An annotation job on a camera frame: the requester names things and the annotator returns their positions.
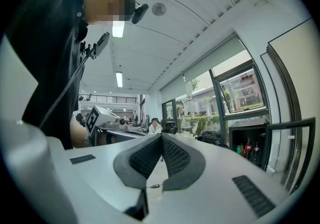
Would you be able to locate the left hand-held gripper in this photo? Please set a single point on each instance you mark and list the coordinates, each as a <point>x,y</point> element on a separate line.
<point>92,118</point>

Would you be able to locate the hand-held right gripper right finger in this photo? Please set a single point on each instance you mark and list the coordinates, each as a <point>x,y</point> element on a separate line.
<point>212,193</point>

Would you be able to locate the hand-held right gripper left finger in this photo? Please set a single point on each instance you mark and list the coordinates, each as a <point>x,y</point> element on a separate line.
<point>100,180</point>

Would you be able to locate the cola bottle red label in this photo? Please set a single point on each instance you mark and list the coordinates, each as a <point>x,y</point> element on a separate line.
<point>248,148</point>
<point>256,149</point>

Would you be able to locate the black server cabinet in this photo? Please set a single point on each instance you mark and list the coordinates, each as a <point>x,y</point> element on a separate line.
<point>247,126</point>

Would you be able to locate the person's left forearm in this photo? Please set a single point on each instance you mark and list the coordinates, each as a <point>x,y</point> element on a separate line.
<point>78,134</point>

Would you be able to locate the glass fridge door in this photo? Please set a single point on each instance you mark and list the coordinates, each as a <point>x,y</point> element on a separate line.
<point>290,123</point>

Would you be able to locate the mezzanine railing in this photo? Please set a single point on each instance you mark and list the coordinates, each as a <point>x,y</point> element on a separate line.
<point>112,98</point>

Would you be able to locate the white round device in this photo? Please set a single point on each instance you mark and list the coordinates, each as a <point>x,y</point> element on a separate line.
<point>123,123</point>

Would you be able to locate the grey curved desk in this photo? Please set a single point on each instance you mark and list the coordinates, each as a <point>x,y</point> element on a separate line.
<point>125,133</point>

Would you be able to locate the long ceiling light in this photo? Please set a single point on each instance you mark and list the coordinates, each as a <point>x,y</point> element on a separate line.
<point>118,29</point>
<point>119,79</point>

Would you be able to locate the green drink can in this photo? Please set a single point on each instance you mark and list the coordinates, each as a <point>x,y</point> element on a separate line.
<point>238,149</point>

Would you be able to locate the red drink can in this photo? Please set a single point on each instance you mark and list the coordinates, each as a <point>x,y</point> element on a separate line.
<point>243,150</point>

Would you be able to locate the black backpack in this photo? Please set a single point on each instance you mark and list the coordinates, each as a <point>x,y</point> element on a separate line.
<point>212,139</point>

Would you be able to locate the person's black shirt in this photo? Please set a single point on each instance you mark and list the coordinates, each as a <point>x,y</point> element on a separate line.
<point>50,56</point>

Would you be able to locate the black office chair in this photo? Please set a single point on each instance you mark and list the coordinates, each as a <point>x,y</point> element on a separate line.
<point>170,128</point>

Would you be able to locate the large black-framed window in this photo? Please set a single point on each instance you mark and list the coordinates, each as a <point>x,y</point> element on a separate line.
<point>200,108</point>

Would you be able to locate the person's head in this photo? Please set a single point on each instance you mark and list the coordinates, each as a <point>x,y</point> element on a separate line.
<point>105,3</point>

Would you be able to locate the white roller blind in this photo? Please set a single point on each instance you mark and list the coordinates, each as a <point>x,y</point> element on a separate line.
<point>200,68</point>

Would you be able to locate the white framed panel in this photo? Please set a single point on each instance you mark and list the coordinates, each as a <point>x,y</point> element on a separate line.
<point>270,88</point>

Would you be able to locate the round ceiling speaker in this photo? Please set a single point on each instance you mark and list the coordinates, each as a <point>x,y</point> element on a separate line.
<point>159,9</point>

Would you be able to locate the beige framed panel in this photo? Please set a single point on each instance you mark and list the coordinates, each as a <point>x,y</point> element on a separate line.
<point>295,68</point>

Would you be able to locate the black head camera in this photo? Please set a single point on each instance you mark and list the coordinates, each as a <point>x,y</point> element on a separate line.
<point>140,13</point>

